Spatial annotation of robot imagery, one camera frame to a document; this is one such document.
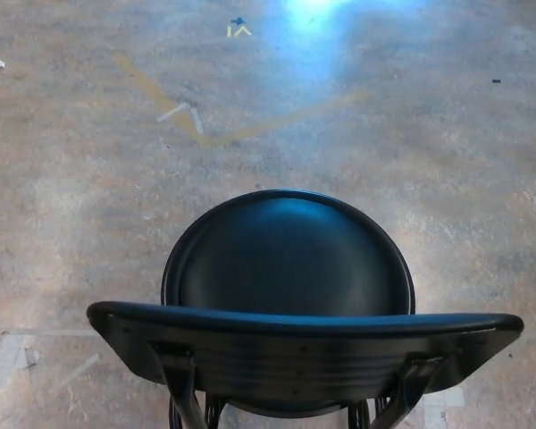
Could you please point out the white tape strip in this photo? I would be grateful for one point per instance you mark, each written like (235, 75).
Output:
(196, 120)
(172, 112)

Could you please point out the yellow tape mark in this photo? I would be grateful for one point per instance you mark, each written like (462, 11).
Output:
(242, 31)

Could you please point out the blue tape mark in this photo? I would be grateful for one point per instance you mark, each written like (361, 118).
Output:
(237, 21)

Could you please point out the small clear floor tape patch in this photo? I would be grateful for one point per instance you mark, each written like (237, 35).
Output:
(442, 404)

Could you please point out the large clear floor tape patch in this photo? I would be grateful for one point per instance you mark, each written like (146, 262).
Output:
(13, 357)

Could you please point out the black metal backrest bracket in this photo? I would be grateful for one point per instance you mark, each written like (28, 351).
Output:
(413, 380)
(181, 380)

